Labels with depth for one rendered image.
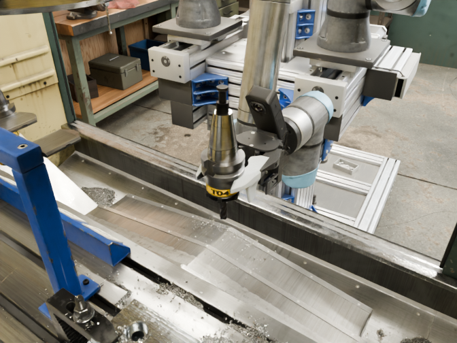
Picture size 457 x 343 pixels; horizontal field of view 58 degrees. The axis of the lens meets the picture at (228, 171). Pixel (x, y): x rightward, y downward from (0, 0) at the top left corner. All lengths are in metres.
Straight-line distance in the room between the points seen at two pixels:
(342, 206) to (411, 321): 1.12
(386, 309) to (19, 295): 0.83
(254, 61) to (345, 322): 0.63
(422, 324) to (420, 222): 1.45
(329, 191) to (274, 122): 1.63
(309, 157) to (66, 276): 0.50
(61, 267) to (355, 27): 0.93
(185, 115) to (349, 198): 1.12
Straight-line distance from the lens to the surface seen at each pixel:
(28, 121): 0.76
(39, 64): 1.58
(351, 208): 2.19
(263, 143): 0.67
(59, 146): 0.66
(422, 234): 2.49
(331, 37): 1.23
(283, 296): 1.04
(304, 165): 0.85
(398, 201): 2.68
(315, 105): 0.81
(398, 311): 1.16
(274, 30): 0.85
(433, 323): 1.17
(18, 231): 1.05
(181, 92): 1.41
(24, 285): 0.92
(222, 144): 0.56
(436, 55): 5.03
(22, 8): 0.27
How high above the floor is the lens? 1.53
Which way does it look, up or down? 34 degrees down
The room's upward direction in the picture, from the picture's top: straight up
